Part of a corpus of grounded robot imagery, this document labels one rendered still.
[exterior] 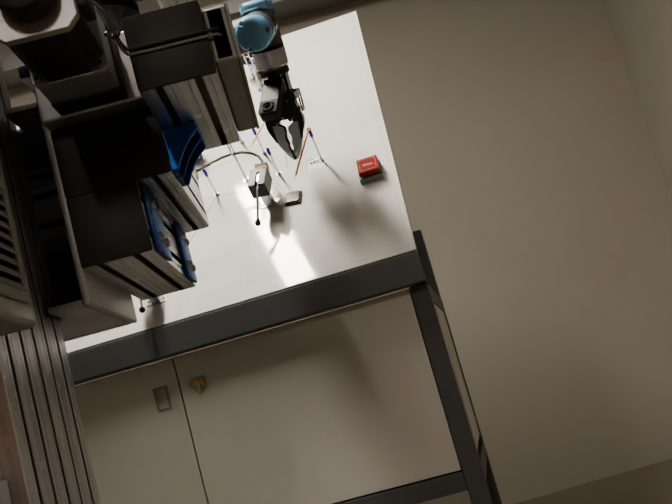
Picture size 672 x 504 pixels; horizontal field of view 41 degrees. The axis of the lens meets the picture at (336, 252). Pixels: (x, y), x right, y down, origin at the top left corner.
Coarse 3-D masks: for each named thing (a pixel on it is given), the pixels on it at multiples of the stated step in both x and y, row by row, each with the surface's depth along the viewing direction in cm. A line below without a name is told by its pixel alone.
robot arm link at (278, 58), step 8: (280, 48) 197; (256, 56) 197; (264, 56) 196; (272, 56) 196; (280, 56) 197; (256, 64) 198; (264, 64) 197; (272, 64) 197; (280, 64) 197; (264, 72) 198
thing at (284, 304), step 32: (416, 256) 187; (320, 288) 190; (352, 288) 188; (384, 288) 187; (192, 320) 194; (224, 320) 192; (256, 320) 191; (288, 320) 190; (96, 352) 197; (128, 352) 195; (160, 352) 194
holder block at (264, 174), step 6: (264, 168) 208; (252, 174) 208; (264, 174) 206; (252, 180) 206; (258, 180) 206; (264, 180) 205; (270, 180) 209; (252, 186) 205; (258, 186) 205; (264, 186) 205; (270, 186) 208; (252, 192) 207; (258, 192) 206; (264, 192) 206
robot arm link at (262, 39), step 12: (252, 12) 189; (264, 12) 191; (240, 24) 183; (252, 24) 182; (264, 24) 182; (240, 36) 183; (252, 36) 183; (264, 36) 183; (240, 48) 186; (252, 48) 184; (264, 48) 187
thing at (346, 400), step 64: (320, 320) 193; (384, 320) 191; (192, 384) 196; (256, 384) 194; (320, 384) 191; (384, 384) 189; (256, 448) 192; (320, 448) 190; (384, 448) 188; (448, 448) 185
